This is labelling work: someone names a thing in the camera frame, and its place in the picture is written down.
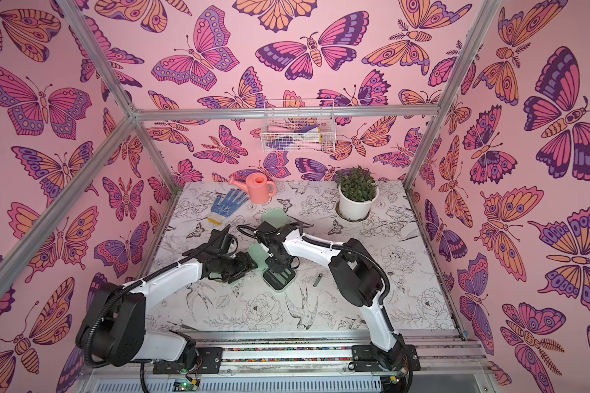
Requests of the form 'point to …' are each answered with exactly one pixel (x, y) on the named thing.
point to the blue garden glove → (225, 205)
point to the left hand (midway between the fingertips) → (255, 267)
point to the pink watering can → (258, 187)
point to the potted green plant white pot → (357, 188)
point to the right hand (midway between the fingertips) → (280, 262)
